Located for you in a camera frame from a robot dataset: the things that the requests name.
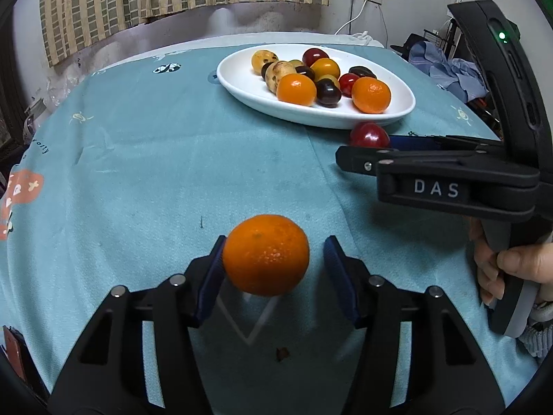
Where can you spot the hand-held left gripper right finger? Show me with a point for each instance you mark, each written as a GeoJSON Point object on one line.
{"type": "Point", "coordinates": [341, 276]}

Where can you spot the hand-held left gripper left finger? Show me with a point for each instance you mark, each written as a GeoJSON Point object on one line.
{"type": "Point", "coordinates": [207, 294]}

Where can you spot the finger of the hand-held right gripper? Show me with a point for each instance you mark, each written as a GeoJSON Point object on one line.
{"type": "Point", "coordinates": [354, 160]}
{"type": "Point", "coordinates": [410, 141]}

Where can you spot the red plum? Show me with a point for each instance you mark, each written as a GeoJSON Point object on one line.
{"type": "Point", "coordinates": [367, 135]}
{"type": "Point", "coordinates": [313, 55]}

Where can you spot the large orange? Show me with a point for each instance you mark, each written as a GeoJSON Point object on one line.
{"type": "Point", "coordinates": [265, 254]}

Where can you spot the orange mandarin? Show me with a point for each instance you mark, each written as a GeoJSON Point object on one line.
{"type": "Point", "coordinates": [370, 94]}
{"type": "Point", "coordinates": [296, 89]}

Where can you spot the large pale spotted loquat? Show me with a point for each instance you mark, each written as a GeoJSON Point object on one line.
{"type": "Point", "coordinates": [278, 75]}

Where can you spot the white oval plate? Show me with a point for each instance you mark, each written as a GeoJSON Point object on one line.
{"type": "Point", "coordinates": [242, 78]}

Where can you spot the person's right hand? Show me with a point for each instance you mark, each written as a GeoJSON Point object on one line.
{"type": "Point", "coordinates": [518, 263]}

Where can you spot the blue clothes pile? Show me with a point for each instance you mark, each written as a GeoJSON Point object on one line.
{"type": "Point", "coordinates": [449, 71]}

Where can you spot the small yellow-orange citrus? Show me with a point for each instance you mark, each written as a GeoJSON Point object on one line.
{"type": "Point", "coordinates": [325, 68]}

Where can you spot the teal printed tablecloth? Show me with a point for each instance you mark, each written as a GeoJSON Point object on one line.
{"type": "Point", "coordinates": [151, 173]}

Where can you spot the reddish brown flat pouch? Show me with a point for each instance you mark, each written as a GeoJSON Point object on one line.
{"type": "Point", "coordinates": [13, 350]}

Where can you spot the clear plastic bags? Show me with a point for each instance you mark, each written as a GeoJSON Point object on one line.
{"type": "Point", "coordinates": [56, 103]}

